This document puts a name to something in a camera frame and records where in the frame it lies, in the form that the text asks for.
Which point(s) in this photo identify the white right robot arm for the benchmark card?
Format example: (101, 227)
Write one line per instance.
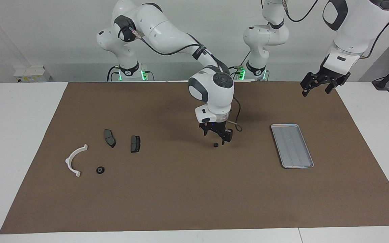
(167, 30)

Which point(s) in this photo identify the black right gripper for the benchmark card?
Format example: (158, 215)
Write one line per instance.
(214, 126)

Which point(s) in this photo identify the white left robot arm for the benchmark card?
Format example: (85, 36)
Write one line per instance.
(353, 30)

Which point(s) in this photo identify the white semicircular plastic bracket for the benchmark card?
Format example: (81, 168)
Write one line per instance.
(68, 162)

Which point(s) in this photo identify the white wall socket box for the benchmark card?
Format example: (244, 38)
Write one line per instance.
(32, 74)

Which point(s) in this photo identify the brown table mat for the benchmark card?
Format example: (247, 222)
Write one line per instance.
(181, 195)

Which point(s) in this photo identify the silver metal tray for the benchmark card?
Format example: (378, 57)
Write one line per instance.
(292, 146)

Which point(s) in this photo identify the short rectangular grey brake pad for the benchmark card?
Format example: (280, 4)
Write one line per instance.
(135, 143)

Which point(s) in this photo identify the large black bearing gear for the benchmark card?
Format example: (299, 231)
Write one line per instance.
(100, 170)

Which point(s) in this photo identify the long grey brake pad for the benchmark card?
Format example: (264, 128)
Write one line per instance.
(109, 138)

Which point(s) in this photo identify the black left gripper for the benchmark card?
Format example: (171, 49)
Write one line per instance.
(333, 77)

